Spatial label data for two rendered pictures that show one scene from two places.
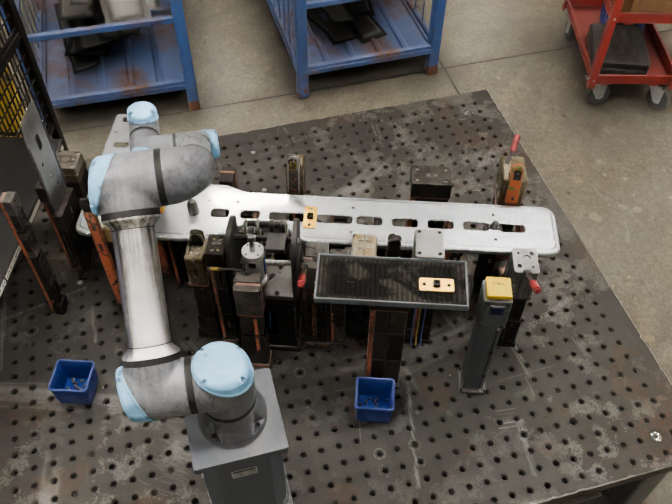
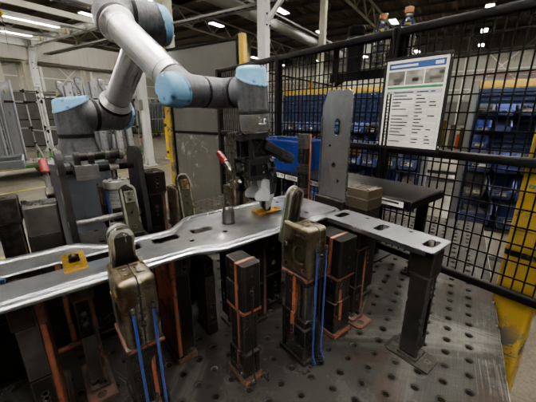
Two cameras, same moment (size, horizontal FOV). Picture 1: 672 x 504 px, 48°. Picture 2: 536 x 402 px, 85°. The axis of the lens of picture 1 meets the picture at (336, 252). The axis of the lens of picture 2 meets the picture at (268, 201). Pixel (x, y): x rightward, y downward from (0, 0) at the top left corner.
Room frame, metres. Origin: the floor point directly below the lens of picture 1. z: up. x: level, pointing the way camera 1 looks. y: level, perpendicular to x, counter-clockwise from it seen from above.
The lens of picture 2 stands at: (2.07, 0.02, 1.27)
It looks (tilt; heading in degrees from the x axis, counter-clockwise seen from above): 17 degrees down; 138
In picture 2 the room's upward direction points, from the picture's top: straight up
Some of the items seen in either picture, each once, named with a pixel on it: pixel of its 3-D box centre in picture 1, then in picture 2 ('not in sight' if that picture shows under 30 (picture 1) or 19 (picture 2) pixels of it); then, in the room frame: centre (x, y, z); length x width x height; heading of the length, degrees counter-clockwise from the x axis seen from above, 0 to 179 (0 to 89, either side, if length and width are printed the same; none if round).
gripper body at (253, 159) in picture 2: not in sight; (254, 155); (1.47, 0.50, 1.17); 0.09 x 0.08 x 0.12; 87
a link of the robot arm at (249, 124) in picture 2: not in sight; (255, 124); (1.48, 0.50, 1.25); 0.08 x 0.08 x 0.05
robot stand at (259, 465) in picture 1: (241, 455); (90, 210); (0.77, 0.22, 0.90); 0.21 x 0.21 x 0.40; 16
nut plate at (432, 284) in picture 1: (436, 283); not in sight; (1.09, -0.24, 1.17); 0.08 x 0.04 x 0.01; 87
